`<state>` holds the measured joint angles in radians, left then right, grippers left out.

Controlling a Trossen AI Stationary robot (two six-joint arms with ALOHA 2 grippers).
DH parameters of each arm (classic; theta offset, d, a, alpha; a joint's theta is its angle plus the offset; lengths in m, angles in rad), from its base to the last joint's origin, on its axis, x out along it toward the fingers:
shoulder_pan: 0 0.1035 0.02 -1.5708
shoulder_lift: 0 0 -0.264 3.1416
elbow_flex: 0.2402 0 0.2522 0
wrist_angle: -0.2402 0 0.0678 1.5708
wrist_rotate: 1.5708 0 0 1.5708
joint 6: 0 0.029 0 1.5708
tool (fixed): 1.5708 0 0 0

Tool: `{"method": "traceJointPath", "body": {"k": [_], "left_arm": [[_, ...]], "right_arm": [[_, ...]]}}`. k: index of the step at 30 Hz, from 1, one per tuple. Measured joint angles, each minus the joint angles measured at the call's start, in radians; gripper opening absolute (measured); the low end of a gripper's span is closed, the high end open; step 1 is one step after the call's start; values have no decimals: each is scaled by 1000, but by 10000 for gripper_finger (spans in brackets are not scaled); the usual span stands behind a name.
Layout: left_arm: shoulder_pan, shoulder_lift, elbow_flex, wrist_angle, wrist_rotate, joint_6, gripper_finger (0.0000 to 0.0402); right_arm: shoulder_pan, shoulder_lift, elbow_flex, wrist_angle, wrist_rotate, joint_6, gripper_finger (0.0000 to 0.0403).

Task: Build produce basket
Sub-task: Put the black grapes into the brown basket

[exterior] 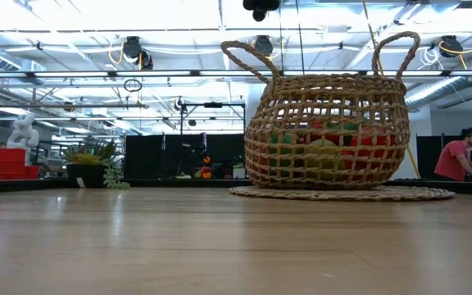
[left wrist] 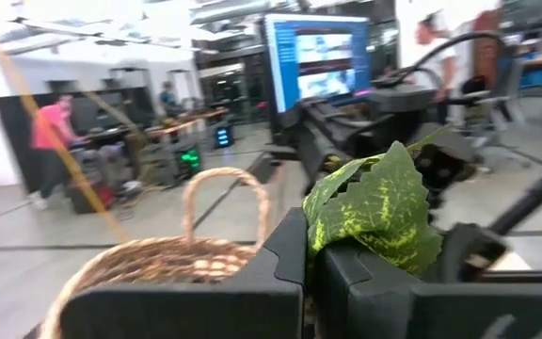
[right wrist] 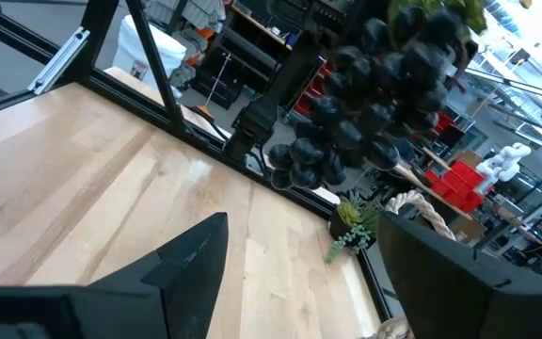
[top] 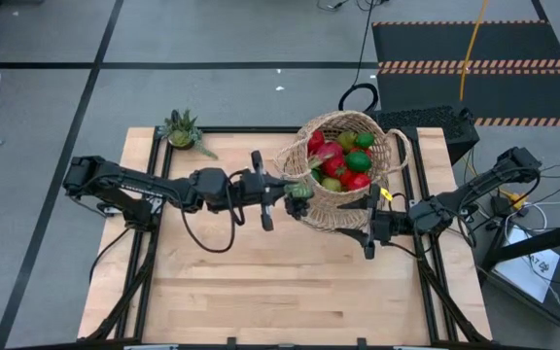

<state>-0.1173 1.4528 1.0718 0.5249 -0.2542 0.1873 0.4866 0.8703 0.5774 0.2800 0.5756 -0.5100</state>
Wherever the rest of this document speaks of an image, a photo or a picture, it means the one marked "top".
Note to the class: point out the dark grape bunch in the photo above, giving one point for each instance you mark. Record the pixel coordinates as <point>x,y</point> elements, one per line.
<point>298,201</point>

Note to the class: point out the pink dragon fruit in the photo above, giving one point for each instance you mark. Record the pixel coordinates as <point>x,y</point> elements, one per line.
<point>328,150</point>

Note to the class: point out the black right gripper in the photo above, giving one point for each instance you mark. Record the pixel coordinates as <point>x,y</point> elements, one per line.
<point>387,223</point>

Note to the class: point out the green pear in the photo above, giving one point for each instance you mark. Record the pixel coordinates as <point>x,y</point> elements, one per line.
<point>331,184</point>
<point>347,140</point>

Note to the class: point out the black stand bar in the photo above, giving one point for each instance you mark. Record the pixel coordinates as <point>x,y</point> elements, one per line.
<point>542,241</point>

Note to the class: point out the small green lime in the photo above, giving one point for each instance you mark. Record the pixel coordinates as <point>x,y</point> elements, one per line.
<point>364,140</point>

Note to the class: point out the black aluminium table frame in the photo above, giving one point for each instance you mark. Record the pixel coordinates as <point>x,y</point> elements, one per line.
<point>260,129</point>

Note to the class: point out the yellow tag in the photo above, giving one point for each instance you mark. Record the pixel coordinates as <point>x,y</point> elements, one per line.
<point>386,194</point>

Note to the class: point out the white paper sheet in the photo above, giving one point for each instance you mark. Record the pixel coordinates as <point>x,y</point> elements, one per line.
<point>528,274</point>

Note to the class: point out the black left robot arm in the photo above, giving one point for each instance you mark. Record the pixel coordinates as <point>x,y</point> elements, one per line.
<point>139,185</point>

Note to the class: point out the black hazard-striped floor mat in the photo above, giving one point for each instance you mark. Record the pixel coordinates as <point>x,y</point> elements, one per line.
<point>455,44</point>

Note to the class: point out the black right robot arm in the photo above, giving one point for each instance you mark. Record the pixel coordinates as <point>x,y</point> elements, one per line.
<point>474,194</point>

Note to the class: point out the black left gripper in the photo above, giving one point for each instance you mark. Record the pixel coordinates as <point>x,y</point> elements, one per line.
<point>253,189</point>

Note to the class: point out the potted succulent plant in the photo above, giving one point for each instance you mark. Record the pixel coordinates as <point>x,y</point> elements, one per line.
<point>180,133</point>

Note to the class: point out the black computer case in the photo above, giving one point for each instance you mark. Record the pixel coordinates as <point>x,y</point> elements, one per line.
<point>435,121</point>

